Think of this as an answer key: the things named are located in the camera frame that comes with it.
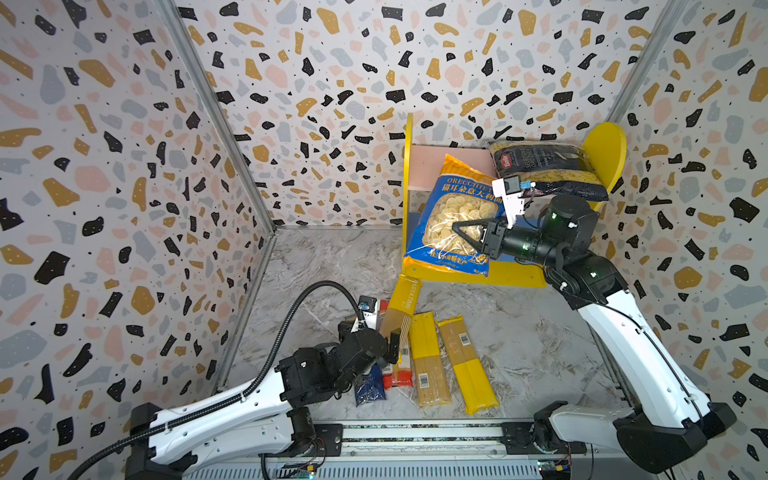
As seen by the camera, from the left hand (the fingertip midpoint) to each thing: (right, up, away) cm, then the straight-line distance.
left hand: (386, 325), depth 69 cm
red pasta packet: (+5, -17, +13) cm, 22 cm away
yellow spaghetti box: (+5, +3, +28) cm, 28 cm away
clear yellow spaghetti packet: (+11, -18, +12) cm, 24 cm away
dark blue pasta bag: (-5, -19, +10) cm, 22 cm away
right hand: (+14, +23, -14) cm, 30 cm away
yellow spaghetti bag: (+23, -19, +11) cm, 32 cm away
